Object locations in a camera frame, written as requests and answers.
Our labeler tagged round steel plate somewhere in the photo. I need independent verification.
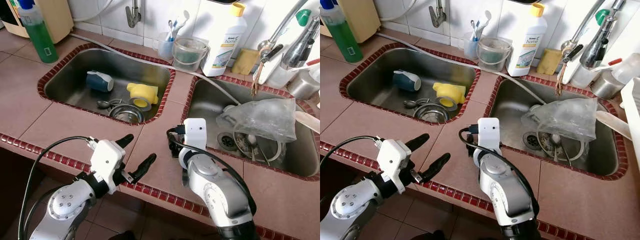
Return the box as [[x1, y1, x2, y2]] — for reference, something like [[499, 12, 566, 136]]
[[109, 103, 145, 124], [414, 103, 450, 124]]

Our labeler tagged clear toothbrush cup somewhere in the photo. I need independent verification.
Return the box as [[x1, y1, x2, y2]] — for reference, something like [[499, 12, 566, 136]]
[[462, 32, 481, 60], [157, 32, 176, 60]]

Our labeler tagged steel sink basin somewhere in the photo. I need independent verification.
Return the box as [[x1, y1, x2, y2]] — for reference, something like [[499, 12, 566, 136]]
[[37, 42, 177, 126], [484, 75, 630, 181], [339, 42, 482, 126], [182, 75, 321, 182]]

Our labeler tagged green dish soap bottle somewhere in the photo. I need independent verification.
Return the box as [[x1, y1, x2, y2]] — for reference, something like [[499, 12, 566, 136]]
[[17, 0, 59, 64], [320, 0, 364, 63]]

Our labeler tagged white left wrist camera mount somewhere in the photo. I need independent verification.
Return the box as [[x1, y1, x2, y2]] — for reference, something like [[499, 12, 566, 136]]
[[90, 140, 127, 193], [376, 140, 413, 193]]

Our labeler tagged beige water purifier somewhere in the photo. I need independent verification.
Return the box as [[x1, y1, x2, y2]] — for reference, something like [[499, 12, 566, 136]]
[[320, 0, 382, 43], [0, 0, 75, 45]]

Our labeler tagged clear plastic container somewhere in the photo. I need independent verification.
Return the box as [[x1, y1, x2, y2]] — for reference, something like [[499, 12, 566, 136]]
[[612, 52, 640, 83]]

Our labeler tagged white yellow-capped detergent bottle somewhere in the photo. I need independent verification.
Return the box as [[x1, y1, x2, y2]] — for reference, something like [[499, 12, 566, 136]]
[[506, 2, 548, 77], [201, 2, 248, 77]]

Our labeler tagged dark blue mug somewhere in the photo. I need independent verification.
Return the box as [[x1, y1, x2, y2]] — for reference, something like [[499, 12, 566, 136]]
[[86, 70, 115, 93], [392, 70, 422, 92]]

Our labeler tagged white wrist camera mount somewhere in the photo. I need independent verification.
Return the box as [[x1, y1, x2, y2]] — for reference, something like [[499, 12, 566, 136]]
[[477, 117, 502, 153], [376, 140, 413, 193], [182, 118, 208, 153], [90, 140, 127, 193]]

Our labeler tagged yellow plastic bowl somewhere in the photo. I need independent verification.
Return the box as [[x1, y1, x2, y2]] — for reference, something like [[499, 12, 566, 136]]
[[432, 82, 467, 111], [126, 82, 160, 111]]

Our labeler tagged white dish rack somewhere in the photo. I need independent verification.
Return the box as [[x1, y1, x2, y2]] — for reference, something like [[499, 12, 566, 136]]
[[620, 77, 640, 166]]

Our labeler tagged grey wall tap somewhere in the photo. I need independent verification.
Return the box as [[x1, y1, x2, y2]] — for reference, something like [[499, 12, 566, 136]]
[[429, 0, 447, 28], [125, 0, 142, 28]]

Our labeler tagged tan scouring sponge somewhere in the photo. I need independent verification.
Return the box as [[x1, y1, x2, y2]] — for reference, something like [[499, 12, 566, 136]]
[[231, 48, 260, 76], [536, 48, 563, 76]]

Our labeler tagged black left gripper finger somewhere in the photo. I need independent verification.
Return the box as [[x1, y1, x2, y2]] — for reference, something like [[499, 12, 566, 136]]
[[114, 133, 136, 151], [416, 151, 453, 185], [128, 152, 158, 185], [404, 132, 432, 154]]

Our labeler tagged clear plastic bucket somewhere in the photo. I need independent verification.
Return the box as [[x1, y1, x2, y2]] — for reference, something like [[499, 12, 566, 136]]
[[172, 36, 210, 72], [476, 36, 513, 72]]

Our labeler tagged wooden spatula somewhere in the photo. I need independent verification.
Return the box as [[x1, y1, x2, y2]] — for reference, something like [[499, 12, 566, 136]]
[[294, 111, 321, 133], [595, 110, 632, 141]]

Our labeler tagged blue white toothbrush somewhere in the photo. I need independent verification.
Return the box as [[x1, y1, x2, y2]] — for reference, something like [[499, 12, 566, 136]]
[[470, 10, 493, 42], [167, 10, 191, 42]]

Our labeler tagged glass bowl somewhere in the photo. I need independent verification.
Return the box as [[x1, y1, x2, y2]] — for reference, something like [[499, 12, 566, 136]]
[[234, 131, 283, 163], [537, 131, 586, 163]]

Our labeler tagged clear plastic bag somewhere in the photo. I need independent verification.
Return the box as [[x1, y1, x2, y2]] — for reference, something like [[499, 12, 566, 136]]
[[521, 98, 598, 143], [216, 98, 298, 143]]

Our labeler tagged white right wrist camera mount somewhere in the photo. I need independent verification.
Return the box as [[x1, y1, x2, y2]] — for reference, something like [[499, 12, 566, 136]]
[[182, 118, 208, 153], [477, 117, 502, 153]]

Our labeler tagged steel cup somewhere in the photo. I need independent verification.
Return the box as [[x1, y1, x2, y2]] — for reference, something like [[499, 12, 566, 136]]
[[590, 70, 626, 100], [286, 70, 321, 100]]

